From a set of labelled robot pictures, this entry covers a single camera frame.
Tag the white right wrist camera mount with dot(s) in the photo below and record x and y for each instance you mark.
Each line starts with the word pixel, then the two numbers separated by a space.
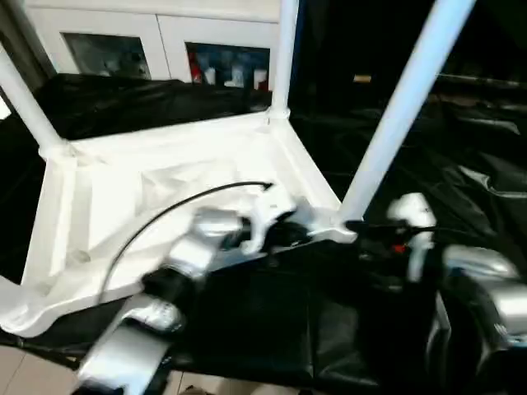
pixel 412 222

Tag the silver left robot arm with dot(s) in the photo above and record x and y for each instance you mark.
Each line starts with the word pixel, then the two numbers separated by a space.
pixel 181 271

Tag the white plastic table top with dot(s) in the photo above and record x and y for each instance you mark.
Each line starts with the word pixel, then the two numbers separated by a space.
pixel 148 189

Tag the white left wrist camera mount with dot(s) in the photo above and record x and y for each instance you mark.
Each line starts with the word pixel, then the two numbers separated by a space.
pixel 272 210

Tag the black metal stand leg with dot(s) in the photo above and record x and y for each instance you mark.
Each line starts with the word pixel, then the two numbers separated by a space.
pixel 37 355

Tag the black mat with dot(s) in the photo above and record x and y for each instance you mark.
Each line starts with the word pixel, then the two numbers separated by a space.
pixel 288 321

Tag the white plastic table leg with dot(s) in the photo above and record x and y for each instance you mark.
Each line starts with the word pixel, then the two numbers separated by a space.
pixel 284 58
pixel 29 99
pixel 403 107

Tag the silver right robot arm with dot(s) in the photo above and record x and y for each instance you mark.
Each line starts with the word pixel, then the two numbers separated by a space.
pixel 486 304

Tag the grey curtain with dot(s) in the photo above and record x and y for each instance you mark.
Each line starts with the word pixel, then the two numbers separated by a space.
pixel 20 45

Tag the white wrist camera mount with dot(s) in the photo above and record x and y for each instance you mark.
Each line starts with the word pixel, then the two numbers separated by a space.
pixel 412 222
pixel 272 210

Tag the small gold tag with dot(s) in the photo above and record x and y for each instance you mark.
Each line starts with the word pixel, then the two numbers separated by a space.
pixel 362 79

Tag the black metal bar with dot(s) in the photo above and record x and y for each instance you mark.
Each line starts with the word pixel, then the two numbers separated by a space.
pixel 486 84

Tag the white cabinet with glass doors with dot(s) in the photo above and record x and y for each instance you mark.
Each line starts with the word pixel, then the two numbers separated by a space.
pixel 156 33

